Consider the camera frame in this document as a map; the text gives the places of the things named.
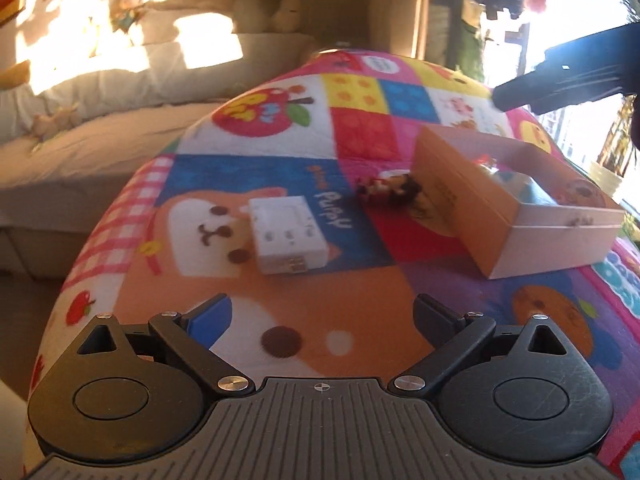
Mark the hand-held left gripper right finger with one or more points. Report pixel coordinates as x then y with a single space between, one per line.
435 317

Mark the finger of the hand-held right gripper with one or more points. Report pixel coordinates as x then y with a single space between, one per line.
517 91

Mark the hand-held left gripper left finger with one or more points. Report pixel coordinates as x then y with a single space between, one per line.
212 320

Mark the blue white tissue packet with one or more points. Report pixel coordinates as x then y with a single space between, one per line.
522 185

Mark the pink cardboard box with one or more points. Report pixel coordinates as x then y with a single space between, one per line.
480 220

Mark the white battery charger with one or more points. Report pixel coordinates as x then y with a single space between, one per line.
287 232

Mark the green hanging cloth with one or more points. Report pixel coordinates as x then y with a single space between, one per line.
467 45

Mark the white ribbed plant pot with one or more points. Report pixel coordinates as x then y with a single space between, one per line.
606 176

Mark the small toy figure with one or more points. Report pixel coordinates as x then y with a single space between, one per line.
392 187

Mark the beige curtain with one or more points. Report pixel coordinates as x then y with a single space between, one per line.
395 5

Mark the colourful printed blanket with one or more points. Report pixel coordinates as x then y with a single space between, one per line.
310 160

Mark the white sofa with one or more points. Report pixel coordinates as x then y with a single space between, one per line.
100 125

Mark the cream bear plush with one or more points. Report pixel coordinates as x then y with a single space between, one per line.
286 12

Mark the small beige plush toy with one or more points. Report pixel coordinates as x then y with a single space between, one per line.
55 122

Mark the grey neck pillow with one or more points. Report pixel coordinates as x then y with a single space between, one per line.
252 7

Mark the yellow cushion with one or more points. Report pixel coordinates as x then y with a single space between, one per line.
14 75

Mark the plush doll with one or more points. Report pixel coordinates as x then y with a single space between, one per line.
126 10

